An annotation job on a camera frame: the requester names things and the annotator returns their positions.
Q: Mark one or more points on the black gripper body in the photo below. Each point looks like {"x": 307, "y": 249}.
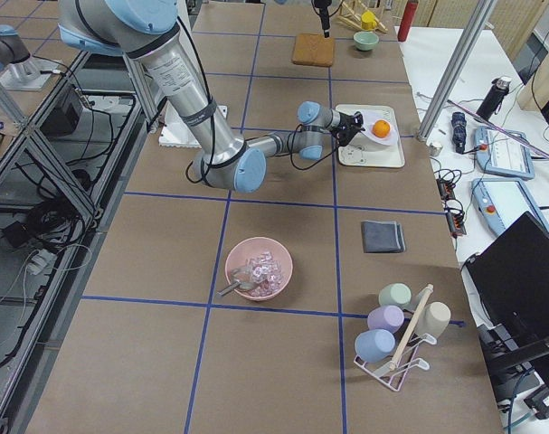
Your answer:
{"x": 346, "y": 121}
{"x": 323, "y": 17}

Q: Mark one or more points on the black laptop monitor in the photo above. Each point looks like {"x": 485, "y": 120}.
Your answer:
{"x": 512, "y": 277}

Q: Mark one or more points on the black water bottle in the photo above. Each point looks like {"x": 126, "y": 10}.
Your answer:
{"x": 500, "y": 87}

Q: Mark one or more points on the wooden cup rack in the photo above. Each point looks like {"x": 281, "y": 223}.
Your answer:
{"x": 349, "y": 14}

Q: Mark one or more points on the pink bowl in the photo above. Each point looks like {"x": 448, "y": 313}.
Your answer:
{"x": 271, "y": 265}

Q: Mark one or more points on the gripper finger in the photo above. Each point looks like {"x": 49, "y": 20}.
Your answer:
{"x": 325, "y": 23}

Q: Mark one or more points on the white camera pillar base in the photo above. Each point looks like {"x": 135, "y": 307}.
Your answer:
{"x": 175, "y": 133}

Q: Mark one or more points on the white cup rack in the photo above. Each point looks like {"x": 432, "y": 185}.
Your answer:
{"x": 391, "y": 371}

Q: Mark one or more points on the yellow cup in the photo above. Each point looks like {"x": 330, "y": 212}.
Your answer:
{"x": 368, "y": 21}

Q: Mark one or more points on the white plate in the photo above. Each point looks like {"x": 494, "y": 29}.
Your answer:
{"x": 369, "y": 118}

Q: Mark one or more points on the green ceramic bowl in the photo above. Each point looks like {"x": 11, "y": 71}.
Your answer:
{"x": 365, "y": 41}

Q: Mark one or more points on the blue pastel cup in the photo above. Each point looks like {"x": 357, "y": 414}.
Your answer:
{"x": 374, "y": 345}

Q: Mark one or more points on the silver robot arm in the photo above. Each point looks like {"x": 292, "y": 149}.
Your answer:
{"x": 148, "y": 32}

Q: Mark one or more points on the aluminium frame post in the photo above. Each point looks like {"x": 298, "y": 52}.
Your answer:
{"x": 458, "y": 58}

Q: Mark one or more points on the cream bear tray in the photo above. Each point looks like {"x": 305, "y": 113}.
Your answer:
{"x": 367, "y": 150}

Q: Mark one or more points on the green pastel cup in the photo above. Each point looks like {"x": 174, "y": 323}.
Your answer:
{"x": 395, "y": 294}

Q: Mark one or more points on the wooden tray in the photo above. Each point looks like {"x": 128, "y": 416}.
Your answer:
{"x": 313, "y": 50}

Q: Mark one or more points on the red cylinder bottle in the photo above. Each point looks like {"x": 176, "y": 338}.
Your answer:
{"x": 407, "y": 19}

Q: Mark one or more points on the purple pastel cup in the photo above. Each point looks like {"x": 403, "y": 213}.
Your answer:
{"x": 389, "y": 318}

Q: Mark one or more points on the folded navy umbrella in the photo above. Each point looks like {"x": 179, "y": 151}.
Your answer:
{"x": 459, "y": 131}

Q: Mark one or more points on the orange fruit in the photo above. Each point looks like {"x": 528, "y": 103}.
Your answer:
{"x": 381, "y": 128}

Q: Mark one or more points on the beige pastel cup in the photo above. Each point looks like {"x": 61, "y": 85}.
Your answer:
{"x": 434, "y": 320}

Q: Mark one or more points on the grey folded cloth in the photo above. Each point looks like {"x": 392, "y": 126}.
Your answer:
{"x": 382, "y": 237}

